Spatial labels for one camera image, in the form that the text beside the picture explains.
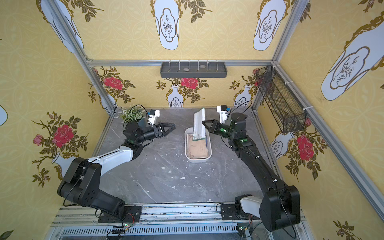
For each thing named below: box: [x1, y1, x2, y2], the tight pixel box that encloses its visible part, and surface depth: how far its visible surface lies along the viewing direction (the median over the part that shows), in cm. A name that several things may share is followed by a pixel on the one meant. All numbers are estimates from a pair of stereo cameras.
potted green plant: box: [120, 106, 145, 134], surface depth 97 cm
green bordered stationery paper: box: [192, 107, 206, 142], surface depth 80 cm
